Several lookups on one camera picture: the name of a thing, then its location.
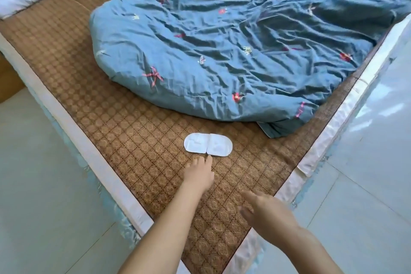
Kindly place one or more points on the person's right hand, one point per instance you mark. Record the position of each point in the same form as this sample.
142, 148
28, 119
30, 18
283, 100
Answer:
273, 219

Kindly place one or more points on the person's left hand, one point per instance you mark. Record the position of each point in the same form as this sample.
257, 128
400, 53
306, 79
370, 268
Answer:
199, 177

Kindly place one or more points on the person's left fingers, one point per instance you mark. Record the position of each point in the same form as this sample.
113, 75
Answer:
200, 162

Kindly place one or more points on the person's right thumb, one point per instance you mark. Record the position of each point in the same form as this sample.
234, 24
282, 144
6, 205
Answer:
247, 214

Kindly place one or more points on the person's right forearm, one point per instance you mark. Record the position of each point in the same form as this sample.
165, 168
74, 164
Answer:
313, 253

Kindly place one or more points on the person's left forearm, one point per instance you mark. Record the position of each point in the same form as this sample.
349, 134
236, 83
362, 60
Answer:
163, 235

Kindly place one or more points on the white eye mask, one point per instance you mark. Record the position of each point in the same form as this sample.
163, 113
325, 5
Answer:
208, 144

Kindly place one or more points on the brown woven rattan bed mat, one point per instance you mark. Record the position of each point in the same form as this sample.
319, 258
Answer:
112, 123

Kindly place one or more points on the blue embroidered quilt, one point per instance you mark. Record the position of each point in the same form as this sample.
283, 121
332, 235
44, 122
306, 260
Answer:
250, 42

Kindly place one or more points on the brown wooden cabinet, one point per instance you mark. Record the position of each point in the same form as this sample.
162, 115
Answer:
9, 81

